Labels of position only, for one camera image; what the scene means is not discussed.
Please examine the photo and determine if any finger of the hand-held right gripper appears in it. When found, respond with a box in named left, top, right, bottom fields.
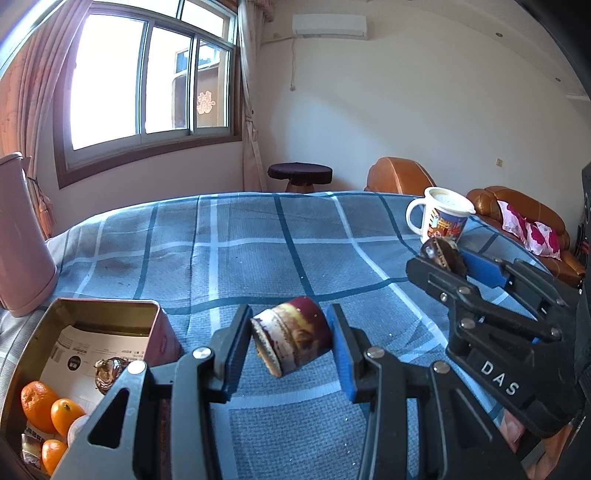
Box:
left=406, top=256, right=565, bottom=352
left=462, top=250, right=579, bottom=320

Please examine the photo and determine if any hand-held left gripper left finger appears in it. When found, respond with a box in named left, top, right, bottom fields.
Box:
left=48, top=305, right=254, bottom=480

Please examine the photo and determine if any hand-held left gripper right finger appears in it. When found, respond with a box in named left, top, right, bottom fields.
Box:
left=325, top=303, right=529, bottom=480

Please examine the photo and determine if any dark brown round cake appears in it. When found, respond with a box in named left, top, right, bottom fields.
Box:
left=419, top=236, right=467, bottom=278
left=93, top=357, right=131, bottom=396

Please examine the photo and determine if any small maroon cylindrical can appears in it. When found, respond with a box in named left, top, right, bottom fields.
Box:
left=21, top=433, right=44, bottom=468
left=250, top=296, right=334, bottom=378

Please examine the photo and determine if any pink rectangular tin box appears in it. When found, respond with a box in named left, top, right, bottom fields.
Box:
left=0, top=298, right=182, bottom=480

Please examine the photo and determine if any purple round fruit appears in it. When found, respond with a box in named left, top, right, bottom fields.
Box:
left=67, top=414, right=90, bottom=446

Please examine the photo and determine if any orange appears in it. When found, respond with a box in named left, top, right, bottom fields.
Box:
left=41, top=438, right=69, bottom=476
left=21, top=381, right=60, bottom=430
left=50, top=398, right=87, bottom=438

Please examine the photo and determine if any floral pillow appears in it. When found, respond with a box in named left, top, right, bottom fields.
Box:
left=498, top=200, right=563, bottom=261

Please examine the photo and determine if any brown leather sofa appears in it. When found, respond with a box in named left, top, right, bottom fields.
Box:
left=466, top=186, right=587, bottom=289

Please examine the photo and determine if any white printed mug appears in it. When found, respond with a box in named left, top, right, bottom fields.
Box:
left=406, top=187, right=476, bottom=245

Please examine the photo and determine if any blue plaid tablecloth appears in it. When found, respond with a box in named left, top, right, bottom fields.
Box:
left=0, top=190, right=578, bottom=480

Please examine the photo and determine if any printed paper leaflet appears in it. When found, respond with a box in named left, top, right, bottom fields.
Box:
left=23, top=323, right=153, bottom=462

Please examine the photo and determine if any dark round stool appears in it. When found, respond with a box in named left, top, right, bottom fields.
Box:
left=268, top=162, right=333, bottom=193

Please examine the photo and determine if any pink electric kettle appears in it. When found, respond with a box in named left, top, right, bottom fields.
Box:
left=0, top=152, right=60, bottom=318

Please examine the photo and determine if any beige curtain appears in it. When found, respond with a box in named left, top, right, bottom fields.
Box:
left=235, top=0, right=278, bottom=192

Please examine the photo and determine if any white air conditioner pipe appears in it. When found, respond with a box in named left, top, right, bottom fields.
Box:
left=261, top=32, right=298, bottom=90

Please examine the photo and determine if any white air conditioner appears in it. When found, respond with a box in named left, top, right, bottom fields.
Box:
left=292, top=14, right=368, bottom=38

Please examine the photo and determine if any sliding glass window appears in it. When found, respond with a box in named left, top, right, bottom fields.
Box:
left=53, top=0, right=245, bottom=190

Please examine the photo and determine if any pink curtain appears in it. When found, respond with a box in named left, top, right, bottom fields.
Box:
left=0, top=0, right=93, bottom=241

